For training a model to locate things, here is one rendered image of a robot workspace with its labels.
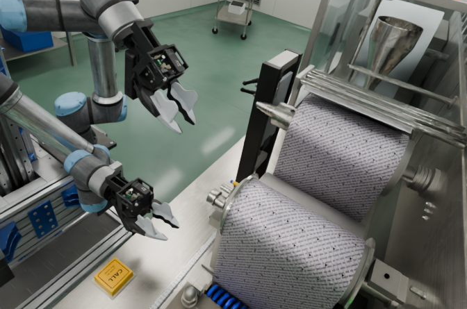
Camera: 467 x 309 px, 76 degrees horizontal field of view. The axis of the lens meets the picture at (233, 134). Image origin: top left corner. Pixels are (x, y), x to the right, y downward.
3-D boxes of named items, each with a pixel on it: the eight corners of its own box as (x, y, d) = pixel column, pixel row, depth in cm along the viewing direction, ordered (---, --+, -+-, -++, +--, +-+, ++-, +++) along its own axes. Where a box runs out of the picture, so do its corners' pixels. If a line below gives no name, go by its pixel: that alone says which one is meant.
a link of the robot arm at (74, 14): (64, 7, 68) (55, -21, 57) (117, 10, 72) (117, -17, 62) (68, 42, 67) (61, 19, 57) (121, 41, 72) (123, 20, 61)
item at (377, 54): (320, 151, 140) (374, 30, 105) (349, 164, 135) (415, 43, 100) (310, 166, 130) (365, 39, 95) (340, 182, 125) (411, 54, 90)
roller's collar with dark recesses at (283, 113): (279, 117, 82) (284, 97, 78) (298, 126, 80) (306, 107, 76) (268, 128, 77) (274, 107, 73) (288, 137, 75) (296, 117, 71)
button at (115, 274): (115, 260, 85) (115, 256, 83) (133, 275, 82) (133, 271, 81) (94, 280, 80) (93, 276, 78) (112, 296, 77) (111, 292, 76)
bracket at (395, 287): (372, 262, 54) (377, 256, 53) (404, 281, 52) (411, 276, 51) (365, 285, 51) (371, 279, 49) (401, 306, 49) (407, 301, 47)
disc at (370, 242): (348, 263, 64) (379, 222, 55) (350, 264, 64) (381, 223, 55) (326, 326, 54) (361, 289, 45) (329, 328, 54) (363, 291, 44)
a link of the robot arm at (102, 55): (89, 112, 131) (67, -19, 95) (125, 109, 137) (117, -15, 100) (91, 131, 124) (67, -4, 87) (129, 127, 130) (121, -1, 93)
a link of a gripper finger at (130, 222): (139, 236, 70) (118, 213, 74) (140, 240, 71) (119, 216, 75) (156, 224, 73) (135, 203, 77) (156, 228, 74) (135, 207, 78)
